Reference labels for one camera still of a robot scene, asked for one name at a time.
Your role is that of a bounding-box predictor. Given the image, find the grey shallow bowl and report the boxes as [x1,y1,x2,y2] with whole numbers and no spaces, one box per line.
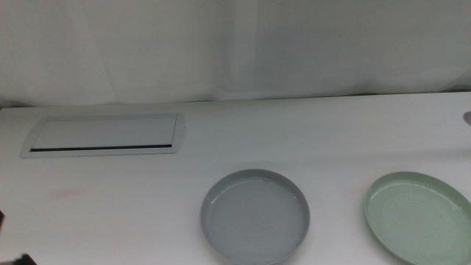
[199,168,311,265]

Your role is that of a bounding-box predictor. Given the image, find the pale green shallow bowl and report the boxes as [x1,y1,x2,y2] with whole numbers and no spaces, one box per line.
[364,171,471,265]

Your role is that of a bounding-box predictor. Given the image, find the white table cable flap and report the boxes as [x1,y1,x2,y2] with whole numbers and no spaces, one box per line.
[20,113,187,159]

